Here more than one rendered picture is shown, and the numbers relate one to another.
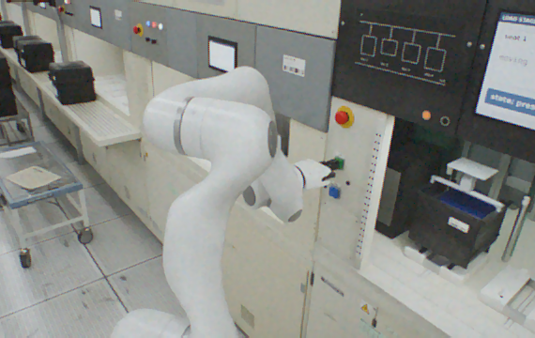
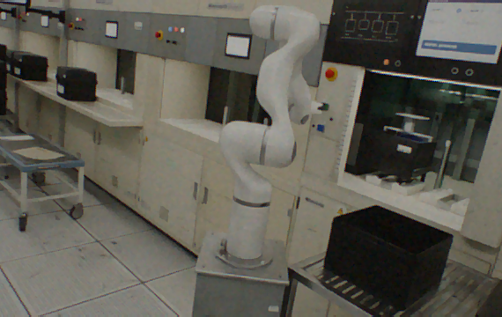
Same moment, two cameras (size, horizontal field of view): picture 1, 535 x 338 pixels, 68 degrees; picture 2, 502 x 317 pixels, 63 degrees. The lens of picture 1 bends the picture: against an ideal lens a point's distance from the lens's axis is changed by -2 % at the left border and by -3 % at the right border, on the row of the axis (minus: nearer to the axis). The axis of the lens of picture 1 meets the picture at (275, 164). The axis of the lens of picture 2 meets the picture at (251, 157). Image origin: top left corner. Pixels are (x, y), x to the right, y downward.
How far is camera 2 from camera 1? 84 cm
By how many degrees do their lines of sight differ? 12
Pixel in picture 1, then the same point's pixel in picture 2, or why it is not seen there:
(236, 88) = not seen: hidden behind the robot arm
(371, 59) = (351, 33)
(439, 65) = (394, 31)
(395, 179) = (359, 129)
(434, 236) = (387, 161)
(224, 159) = (298, 32)
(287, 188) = (305, 94)
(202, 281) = (282, 94)
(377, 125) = (354, 74)
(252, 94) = not seen: hidden behind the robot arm
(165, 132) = (266, 20)
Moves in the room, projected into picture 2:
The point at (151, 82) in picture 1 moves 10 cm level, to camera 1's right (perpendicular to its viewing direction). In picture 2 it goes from (162, 77) to (177, 78)
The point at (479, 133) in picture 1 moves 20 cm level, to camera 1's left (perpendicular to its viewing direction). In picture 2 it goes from (417, 67) to (367, 59)
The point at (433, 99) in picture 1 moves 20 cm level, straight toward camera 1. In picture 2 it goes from (390, 51) to (391, 48)
